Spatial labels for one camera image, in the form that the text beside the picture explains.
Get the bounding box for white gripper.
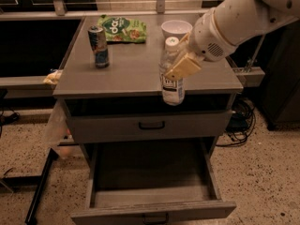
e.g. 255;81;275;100
164;7;237;81

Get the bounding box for clear plastic water bottle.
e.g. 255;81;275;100
158;37;185;106

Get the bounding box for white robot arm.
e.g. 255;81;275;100
164;0;300;81

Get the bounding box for grey drawer cabinet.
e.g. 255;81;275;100
53;15;242;158

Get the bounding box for grey middle drawer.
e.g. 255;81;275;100
67;110;232;143

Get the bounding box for open bottom drawer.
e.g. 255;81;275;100
71;139;236;225

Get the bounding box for white bowl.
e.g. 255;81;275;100
161;20;192;39

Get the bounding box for green chip bag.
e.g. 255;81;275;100
97;15;147;43

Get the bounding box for energy drink can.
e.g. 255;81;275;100
88;25;110;68

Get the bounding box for clear plastic bag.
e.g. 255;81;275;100
42;101;72;158

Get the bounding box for black cable bundle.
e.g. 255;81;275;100
216;97;257;148

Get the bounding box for black metal floor frame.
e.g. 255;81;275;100
0;148;59;225

